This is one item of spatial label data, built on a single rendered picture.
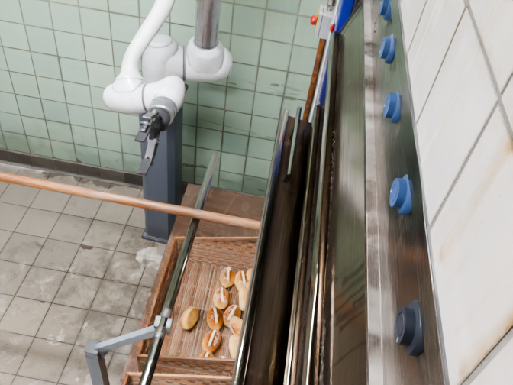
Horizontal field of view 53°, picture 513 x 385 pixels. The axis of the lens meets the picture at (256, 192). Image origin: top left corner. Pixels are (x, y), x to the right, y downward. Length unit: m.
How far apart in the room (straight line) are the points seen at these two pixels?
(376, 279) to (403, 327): 0.22
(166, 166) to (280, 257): 1.45
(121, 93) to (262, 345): 1.08
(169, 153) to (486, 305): 2.34
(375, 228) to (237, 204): 1.84
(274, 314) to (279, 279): 0.10
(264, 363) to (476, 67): 0.84
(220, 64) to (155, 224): 1.10
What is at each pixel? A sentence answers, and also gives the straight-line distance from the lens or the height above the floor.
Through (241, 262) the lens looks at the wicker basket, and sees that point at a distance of 2.24.
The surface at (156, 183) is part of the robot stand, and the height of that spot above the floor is 0.48.
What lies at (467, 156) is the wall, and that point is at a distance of 0.43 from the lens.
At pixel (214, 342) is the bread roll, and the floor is 0.64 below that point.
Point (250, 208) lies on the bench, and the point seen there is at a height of 0.58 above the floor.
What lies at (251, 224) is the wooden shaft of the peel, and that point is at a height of 1.21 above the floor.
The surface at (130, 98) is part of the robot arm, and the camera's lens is 1.88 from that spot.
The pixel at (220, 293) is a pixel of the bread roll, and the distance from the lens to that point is 2.14.
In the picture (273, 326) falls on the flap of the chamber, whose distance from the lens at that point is 1.20.
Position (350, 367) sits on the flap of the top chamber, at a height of 1.80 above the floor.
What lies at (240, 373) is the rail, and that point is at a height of 1.43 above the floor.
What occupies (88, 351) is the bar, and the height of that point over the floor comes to 0.95.
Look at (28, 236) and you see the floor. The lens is 3.27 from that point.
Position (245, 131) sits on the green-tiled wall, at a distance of 2.96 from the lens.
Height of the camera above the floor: 2.43
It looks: 45 degrees down
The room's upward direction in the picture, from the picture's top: 9 degrees clockwise
